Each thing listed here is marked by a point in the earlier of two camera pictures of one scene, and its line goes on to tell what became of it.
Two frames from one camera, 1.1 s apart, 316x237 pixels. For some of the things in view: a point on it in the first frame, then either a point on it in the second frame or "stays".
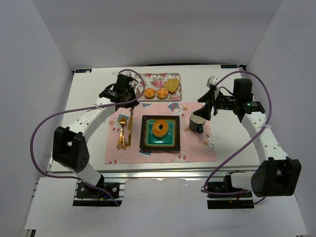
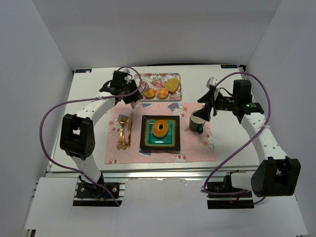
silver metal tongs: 131,109 -> 141,89
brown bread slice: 172,85 stays
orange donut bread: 155,128 stays
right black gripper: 212,104 stays
